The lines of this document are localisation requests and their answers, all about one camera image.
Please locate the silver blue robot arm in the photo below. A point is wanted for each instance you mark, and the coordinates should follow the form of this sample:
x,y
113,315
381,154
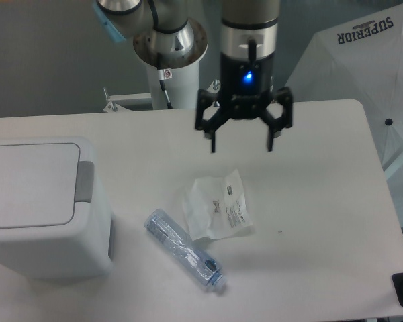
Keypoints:
x,y
171,45

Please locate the crumpled clear plastic bag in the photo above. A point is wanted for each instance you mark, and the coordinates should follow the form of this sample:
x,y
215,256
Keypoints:
x,y
215,207

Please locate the white push-lid trash can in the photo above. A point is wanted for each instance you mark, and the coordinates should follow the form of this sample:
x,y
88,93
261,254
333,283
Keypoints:
x,y
55,217

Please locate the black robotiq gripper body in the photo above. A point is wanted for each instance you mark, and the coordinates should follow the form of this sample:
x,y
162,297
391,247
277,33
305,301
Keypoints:
x,y
245,86

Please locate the white superior umbrella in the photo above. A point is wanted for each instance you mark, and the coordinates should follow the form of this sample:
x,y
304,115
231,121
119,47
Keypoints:
x,y
362,60

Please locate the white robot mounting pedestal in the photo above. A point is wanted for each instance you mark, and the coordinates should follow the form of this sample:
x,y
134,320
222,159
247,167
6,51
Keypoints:
x,y
174,88

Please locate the clear plastic water bottle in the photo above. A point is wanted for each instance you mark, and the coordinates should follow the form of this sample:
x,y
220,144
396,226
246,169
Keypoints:
x,y
176,241

